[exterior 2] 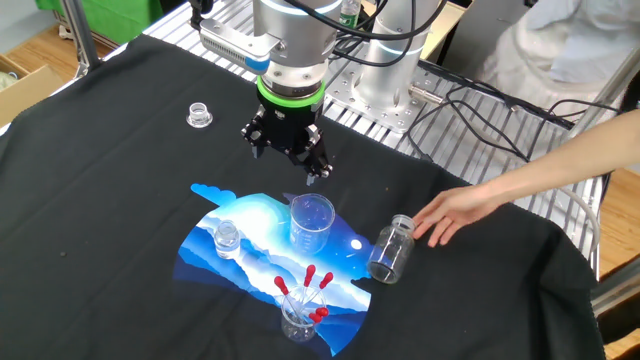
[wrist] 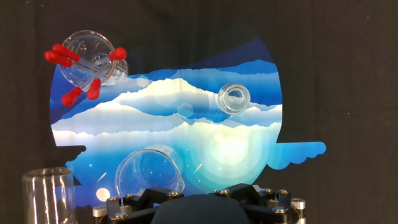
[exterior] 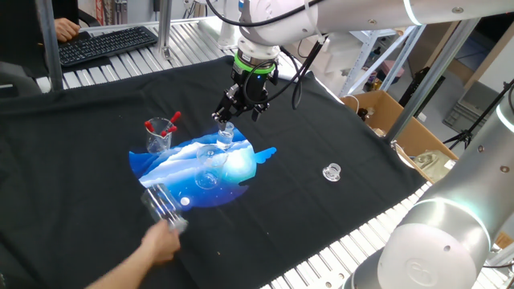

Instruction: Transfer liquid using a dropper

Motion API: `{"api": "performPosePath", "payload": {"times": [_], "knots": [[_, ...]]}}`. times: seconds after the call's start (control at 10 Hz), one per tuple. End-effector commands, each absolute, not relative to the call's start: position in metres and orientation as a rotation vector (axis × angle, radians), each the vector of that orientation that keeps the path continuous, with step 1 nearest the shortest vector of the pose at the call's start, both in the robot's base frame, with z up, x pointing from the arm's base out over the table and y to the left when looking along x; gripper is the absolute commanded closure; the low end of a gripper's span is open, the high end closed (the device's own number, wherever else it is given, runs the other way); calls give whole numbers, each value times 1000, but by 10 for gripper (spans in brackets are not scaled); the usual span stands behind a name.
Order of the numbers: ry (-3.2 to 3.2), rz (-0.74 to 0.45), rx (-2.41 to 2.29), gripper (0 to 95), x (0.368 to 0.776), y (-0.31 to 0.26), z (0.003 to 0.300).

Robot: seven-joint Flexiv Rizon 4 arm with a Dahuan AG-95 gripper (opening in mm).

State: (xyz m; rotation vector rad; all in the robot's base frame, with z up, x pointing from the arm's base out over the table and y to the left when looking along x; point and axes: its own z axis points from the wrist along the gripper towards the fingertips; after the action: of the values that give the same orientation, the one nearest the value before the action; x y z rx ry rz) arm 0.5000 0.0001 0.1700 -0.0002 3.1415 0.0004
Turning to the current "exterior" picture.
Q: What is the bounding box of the large glass beaker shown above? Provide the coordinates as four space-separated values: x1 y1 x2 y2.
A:
194 144 229 190

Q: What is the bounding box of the person's hand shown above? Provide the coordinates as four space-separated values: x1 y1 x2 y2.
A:
140 219 182 266
54 18 81 43

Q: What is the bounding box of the clear glass jar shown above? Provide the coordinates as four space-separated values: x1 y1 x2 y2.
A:
140 183 189 234

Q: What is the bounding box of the bare human forearm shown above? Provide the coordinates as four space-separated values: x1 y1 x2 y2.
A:
84 246 156 289

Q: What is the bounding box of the black office chair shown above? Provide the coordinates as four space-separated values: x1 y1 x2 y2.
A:
76 7 101 28

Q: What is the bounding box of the black cloth with blue print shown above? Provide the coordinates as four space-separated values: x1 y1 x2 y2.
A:
0 55 427 289

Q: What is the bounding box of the black computer keyboard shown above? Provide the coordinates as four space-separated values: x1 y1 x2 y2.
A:
58 26 159 67

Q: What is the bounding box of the brown cardboard box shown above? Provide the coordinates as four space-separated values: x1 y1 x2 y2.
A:
340 90 459 184

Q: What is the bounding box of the white metal shelf rack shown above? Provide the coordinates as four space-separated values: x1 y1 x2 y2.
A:
339 27 426 97

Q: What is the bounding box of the small glass beaker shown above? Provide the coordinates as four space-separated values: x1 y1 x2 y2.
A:
145 116 174 156

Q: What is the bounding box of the grey plastic bag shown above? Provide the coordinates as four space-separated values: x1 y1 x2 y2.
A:
413 150 458 182

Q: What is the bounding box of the aluminium frame post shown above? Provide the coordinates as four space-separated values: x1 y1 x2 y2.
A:
35 0 64 92
156 0 173 59
384 18 481 142

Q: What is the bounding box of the black case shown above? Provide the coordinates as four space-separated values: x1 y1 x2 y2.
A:
399 66 446 117

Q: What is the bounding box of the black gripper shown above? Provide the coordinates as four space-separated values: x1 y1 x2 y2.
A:
211 66 279 124

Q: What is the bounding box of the pink box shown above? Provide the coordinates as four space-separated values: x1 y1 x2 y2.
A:
379 59 405 79

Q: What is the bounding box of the clear glass stopper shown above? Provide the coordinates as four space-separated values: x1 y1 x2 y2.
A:
321 162 342 183

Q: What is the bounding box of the black tripod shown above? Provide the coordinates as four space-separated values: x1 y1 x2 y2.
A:
443 78 514 150

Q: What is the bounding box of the grey plastic crate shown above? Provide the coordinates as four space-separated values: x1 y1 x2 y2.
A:
443 82 489 129

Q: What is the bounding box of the small glass vial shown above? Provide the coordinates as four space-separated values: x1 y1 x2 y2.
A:
216 121 235 150

